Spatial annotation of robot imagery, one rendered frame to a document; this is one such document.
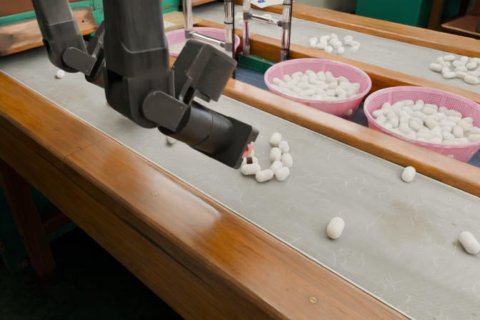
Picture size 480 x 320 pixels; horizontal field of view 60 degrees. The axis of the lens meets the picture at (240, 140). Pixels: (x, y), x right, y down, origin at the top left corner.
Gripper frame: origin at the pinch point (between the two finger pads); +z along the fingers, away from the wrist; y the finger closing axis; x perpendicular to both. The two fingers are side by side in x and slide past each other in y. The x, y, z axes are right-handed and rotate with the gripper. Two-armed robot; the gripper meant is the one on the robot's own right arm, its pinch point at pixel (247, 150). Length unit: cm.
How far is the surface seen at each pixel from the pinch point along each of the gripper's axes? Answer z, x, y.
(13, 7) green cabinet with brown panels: -2, -8, 89
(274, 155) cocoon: 10.2, -1.4, 0.6
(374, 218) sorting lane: 10.3, 1.1, -20.4
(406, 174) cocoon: 18.4, -8.2, -20.3
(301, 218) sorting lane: 4.5, 6.1, -11.7
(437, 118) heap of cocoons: 40, -25, -16
